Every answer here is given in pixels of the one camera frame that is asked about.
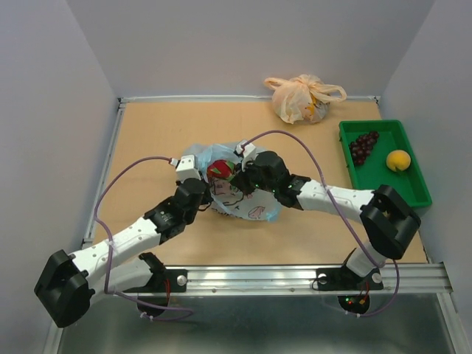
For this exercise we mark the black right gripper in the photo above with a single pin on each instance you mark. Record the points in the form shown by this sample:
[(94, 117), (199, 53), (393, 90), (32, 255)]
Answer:
[(240, 178)]

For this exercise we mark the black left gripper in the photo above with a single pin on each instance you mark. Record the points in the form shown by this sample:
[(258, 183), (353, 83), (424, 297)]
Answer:
[(178, 184)]

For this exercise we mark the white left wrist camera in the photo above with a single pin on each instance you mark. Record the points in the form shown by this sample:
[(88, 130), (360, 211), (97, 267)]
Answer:
[(186, 167)]

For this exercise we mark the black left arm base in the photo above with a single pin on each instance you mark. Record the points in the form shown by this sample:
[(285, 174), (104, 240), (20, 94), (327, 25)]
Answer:
[(162, 286)]

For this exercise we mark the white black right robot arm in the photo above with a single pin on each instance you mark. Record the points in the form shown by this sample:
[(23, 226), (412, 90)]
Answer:
[(390, 223)]

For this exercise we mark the yellow round fruit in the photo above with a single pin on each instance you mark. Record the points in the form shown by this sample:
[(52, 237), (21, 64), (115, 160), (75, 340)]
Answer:
[(398, 160)]

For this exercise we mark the orange knotted plastic bag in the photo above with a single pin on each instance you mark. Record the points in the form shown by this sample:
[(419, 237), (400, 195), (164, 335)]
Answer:
[(304, 99)]

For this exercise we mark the green plastic tray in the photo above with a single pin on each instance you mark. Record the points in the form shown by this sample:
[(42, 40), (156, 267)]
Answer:
[(410, 183)]

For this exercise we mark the dark red grape bunch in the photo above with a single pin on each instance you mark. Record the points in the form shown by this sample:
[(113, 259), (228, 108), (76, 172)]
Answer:
[(362, 147)]

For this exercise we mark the aluminium frame rail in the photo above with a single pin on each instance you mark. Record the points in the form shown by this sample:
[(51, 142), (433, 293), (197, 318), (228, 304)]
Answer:
[(277, 309)]

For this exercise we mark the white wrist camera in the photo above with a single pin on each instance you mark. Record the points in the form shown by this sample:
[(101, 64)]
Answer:
[(246, 151), (186, 167)]

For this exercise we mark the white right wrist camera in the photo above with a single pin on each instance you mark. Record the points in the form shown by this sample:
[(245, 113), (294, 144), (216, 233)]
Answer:
[(246, 151)]

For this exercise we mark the red green dragon fruit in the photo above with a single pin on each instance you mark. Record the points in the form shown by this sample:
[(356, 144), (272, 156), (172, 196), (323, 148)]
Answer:
[(221, 169)]

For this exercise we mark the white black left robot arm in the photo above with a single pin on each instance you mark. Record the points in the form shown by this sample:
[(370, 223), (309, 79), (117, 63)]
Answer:
[(65, 286)]

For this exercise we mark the blue printed plastic bag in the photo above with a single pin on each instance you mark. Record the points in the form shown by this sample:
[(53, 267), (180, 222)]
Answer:
[(226, 199)]

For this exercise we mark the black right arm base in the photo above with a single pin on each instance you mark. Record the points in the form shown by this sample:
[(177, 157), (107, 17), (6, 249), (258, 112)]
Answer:
[(356, 299)]

